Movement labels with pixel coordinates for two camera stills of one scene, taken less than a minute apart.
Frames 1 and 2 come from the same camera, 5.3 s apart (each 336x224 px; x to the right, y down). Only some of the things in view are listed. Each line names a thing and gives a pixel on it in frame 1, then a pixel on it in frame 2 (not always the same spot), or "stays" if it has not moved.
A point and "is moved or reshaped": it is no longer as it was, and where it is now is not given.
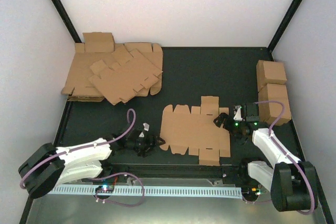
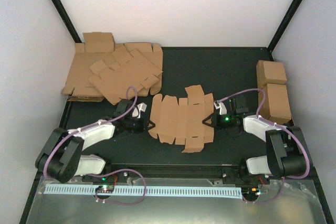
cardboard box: (270, 72) stays
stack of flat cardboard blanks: (100, 68) stays
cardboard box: (197, 131) is moved or reshaped
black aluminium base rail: (177, 171) stays
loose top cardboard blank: (119, 82) stays
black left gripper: (151, 142) to (144, 128)
